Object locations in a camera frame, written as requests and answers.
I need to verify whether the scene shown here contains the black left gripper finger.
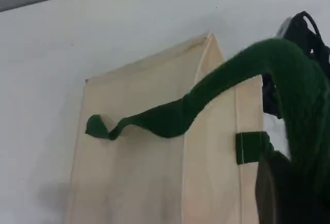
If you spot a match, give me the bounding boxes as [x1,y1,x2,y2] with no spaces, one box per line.
[254,151,293,224]

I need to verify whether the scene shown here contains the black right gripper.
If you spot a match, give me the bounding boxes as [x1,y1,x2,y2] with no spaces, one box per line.
[262,10,330,119]

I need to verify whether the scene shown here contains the white canvas bag green handles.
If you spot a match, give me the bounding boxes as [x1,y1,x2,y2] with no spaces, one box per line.
[64,30,330,224]

